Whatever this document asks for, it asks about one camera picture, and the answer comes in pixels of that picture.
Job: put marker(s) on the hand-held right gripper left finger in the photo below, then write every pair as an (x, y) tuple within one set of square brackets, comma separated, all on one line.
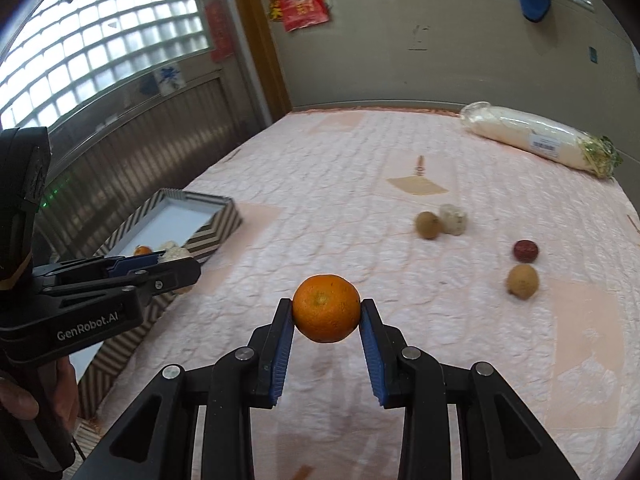
[(282, 350)]

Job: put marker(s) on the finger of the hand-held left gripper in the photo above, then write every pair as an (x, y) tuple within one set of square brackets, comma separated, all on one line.
[(135, 261), (165, 272)]

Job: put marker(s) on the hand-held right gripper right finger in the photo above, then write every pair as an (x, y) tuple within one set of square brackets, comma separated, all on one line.
[(372, 355)]

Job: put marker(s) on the small orange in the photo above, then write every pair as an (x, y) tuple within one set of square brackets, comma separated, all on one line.
[(142, 249)]

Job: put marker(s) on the pale sugarcane chunk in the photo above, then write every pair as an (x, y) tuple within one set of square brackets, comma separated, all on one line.
[(172, 251), (454, 218)]

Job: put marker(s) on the large orange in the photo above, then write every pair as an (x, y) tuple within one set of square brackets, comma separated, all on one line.
[(326, 310)]

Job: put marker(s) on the striped cardboard box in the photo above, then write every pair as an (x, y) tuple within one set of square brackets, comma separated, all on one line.
[(220, 225)]

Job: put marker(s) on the person's left hand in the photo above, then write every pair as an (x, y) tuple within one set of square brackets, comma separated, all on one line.
[(20, 397)]

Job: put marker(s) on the small tan longan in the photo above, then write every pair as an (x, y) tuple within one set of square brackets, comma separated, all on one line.
[(429, 224)]

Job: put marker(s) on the large tan longan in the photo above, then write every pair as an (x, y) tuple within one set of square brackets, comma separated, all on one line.
[(522, 281)]

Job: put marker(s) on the pink quilted bed cover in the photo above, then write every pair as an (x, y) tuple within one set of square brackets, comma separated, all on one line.
[(400, 185)]

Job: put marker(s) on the red date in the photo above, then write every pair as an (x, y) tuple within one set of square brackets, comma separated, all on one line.
[(525, 251)]

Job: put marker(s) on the white and blue sticker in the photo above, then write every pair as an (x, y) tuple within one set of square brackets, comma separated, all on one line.
[(170, 79)]

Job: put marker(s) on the glass block window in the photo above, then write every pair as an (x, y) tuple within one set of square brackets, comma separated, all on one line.
[(100, 35)]

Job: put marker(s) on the narrow red paper banner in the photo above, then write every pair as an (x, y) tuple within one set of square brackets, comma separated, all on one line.
[(220, 30)]

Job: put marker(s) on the plastic-wrapped white daikon radish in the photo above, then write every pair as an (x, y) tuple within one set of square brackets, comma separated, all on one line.
[(525, 132)]

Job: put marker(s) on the wooden door frame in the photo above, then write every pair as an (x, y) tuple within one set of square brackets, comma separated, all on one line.
[(260, 60)]

